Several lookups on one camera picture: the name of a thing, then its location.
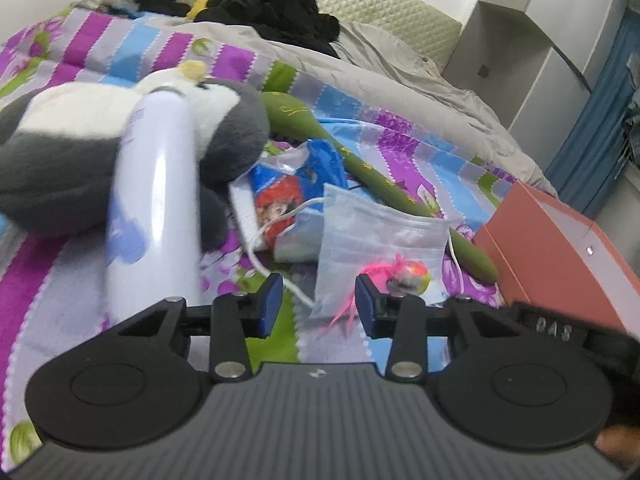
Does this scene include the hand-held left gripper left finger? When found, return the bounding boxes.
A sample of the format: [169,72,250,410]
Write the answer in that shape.
[102,272,285,382]

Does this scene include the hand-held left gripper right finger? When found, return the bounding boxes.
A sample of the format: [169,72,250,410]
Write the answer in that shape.
[354,275,531,382]

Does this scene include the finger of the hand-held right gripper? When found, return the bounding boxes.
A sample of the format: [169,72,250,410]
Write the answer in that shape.
[510,301,640,378]

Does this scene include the pink feather ball toy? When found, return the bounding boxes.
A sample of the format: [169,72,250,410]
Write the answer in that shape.
[327,254,432,326]

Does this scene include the light blue face mask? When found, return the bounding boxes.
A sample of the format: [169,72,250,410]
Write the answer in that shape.
[245,183,453,321]

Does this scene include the salmon pink box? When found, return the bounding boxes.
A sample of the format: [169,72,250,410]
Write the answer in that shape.
[472,180,640,333]

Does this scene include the blue cartoon print bag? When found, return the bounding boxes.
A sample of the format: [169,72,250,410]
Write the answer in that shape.
[229,139,349,265]

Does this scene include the person's right hand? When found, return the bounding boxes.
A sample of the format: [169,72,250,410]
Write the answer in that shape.
[595,425,640,467]

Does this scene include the pale lavender spray bottle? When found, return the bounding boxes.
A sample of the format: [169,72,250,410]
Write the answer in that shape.
[102,91,203,328]

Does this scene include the long green plush snake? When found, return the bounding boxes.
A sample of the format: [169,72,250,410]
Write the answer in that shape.
[261,91,500,285]

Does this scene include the blue curtain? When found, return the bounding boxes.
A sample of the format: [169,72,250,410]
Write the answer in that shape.
[544,10,640,206]

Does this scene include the grey duvet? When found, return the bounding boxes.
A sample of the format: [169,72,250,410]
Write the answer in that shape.
[135,12,558,196]

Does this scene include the grey white penguin plush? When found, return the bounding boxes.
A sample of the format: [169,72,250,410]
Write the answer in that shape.
[0,62,273,253]

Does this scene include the white cabinet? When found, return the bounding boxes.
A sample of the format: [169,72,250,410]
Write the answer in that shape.
[442,0,628,133]

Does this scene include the large black clothes pile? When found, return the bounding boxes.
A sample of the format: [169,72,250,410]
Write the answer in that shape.
[192,0,342,58]

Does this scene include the striped floral bed sheet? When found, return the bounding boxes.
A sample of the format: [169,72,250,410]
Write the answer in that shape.
[0,7,551,471]

